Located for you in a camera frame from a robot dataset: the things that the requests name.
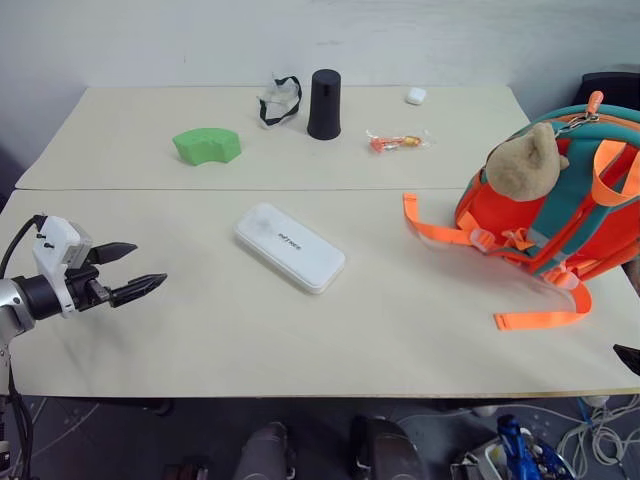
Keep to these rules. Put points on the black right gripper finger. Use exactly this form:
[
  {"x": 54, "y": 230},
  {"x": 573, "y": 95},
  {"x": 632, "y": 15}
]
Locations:
[{"x": 631, "y": 357}]

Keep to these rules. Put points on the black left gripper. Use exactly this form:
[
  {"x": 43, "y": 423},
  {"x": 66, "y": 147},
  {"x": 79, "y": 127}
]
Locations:
[{"x": 82, "y": 290}]

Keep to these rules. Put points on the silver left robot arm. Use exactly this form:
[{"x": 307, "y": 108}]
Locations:
[{"x": 20, "y": 300}]

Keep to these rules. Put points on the orange and teal backpack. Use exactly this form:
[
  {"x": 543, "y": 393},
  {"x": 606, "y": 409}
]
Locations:
[{"x": 545, "y": 230}]

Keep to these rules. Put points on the white rectangular case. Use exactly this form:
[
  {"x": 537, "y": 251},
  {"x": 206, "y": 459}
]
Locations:
[{"x": 290, "y": 247}]

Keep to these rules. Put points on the small white earbuds case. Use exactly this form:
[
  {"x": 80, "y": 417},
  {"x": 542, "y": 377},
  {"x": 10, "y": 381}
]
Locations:
[{"x": 415, "y": 96}]

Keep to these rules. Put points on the blue machine part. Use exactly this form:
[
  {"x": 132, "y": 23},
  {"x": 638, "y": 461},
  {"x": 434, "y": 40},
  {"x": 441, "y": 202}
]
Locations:
[{"x": 515, "y": 445}]

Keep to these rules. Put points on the green curved foam block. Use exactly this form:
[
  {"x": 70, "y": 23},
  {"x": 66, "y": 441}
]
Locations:
[{"x": 205, "y": 145}]

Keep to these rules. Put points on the grey rounded shape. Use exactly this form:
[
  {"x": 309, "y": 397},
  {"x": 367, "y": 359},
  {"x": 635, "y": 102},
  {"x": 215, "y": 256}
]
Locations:
[{"x": 265, "y": 450}]

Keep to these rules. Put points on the black tapered cylinder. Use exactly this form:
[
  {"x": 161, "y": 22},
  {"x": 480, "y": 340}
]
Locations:
[{"x": 324, "y": 107}]

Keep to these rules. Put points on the black rounded shape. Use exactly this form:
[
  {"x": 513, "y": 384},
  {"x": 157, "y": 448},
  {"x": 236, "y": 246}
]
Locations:
[{"x": 390, "y": 450}]

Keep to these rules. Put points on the black chair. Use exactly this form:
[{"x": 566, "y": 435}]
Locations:
[{"x": 610, "y": 87}]

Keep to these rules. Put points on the clear packet with orange items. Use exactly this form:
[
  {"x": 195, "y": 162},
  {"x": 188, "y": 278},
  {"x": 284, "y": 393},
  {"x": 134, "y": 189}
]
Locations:
[{"x": 395, "y": 142}]

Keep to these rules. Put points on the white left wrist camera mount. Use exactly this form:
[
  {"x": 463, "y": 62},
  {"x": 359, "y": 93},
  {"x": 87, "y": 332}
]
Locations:
[{"x": 50, "y": 240}]

